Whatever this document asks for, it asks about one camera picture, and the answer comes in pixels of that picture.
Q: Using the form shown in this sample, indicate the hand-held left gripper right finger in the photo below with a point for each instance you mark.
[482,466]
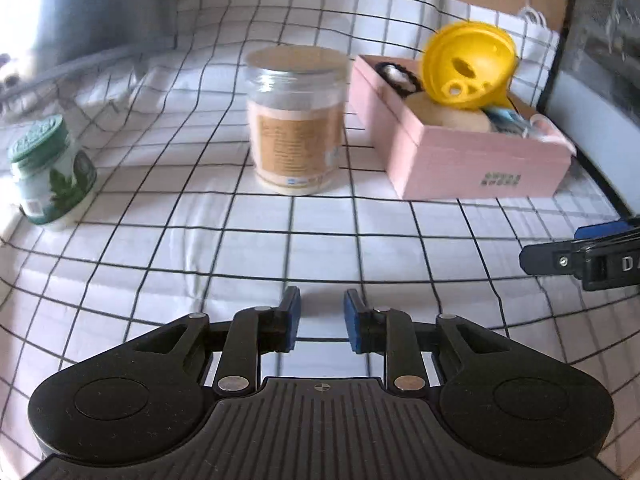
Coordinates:
[352,325]

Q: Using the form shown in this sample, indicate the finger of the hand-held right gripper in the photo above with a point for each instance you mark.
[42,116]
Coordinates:
[545,259]
[605,230]

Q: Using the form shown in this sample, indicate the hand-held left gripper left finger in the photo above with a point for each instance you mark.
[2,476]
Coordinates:
[292,320]

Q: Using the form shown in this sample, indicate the pink box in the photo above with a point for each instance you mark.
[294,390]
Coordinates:
[475,165]

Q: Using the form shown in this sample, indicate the beige zip pouch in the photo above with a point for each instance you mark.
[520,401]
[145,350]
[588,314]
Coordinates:
[450,115]

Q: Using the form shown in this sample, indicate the white black checkered cloth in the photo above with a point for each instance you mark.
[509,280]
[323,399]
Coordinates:
[350,220]

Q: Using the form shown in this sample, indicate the blue face mask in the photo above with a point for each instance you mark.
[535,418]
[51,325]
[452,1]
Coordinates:
[505,117]

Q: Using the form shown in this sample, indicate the clear jar tan label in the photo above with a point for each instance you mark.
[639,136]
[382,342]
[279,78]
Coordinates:
[295,140]

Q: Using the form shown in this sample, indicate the yellow plastic funnel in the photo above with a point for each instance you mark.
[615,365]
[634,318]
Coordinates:
[445,60]

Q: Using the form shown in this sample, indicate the black scrunchie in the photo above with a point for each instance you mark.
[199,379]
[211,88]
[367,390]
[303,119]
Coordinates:
[384,66]

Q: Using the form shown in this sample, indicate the green lid jar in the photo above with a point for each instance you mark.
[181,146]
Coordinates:
[55,180]

